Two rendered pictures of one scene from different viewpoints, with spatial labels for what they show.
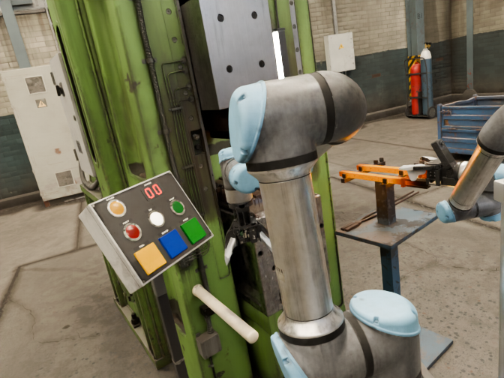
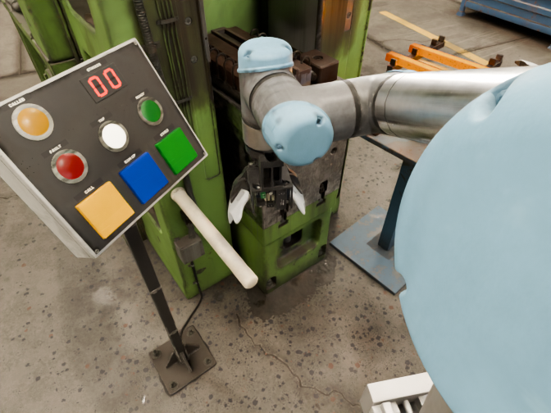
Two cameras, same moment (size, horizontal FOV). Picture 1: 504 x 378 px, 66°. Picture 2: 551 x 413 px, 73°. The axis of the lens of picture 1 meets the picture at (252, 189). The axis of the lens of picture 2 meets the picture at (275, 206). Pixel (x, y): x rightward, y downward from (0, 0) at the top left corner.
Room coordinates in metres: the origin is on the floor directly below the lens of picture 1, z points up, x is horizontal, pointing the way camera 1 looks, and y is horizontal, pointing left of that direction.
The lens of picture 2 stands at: (0.56, 0.08, 1.49)
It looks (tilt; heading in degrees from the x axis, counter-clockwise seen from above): 45 degrees down; 354
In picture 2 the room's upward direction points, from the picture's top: straight up
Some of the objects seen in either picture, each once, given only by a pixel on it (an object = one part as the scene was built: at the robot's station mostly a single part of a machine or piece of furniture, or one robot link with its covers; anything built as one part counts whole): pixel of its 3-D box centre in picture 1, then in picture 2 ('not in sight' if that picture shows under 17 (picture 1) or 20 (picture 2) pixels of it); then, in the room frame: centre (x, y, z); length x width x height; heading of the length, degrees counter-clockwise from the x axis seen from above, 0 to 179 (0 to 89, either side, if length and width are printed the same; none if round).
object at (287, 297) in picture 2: not in sight; (287, 281); (1.53, -0.08, 0.01); 0.58 x 0.39 x 0.01; 121
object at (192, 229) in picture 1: (193, 231); (176, 151); (1.23, 0.22, 1.01); 0.07 x 0.05 x 0.07; 146
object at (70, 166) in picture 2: (132, 232); (70, 165); (1.09, 0.37, 1.09); 0.05 x 0.03 x 0.04; 121
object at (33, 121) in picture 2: (116, 208); (33, 121); (1.11, 0.41, 1.16); 0.05 x 0.03 x 0.04; 121
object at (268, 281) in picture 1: (259, 238); (260, 125); (1.79, 0.01, 0.69); 0.56 x 0.38 x 0.45; 31
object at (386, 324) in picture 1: (382, 332); not in sight; (0.60, -0.19, 0.98); 0.13 x 0.12 x 0.14; 102
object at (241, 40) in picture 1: (226, 55); not in sight; (1.78, 0.01, 1.56); 0.42 x 0.39 x 0.40; 31
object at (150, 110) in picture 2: (177, 207); (150, 111); (1.25, 0.26, 1.09); 0.05 x 0.03 x 0.04; 121
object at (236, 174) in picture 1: (249, 174); (302, 118); (0.97, 0.00, 1.23); 0.11 x 0.11 x 0.08; 12
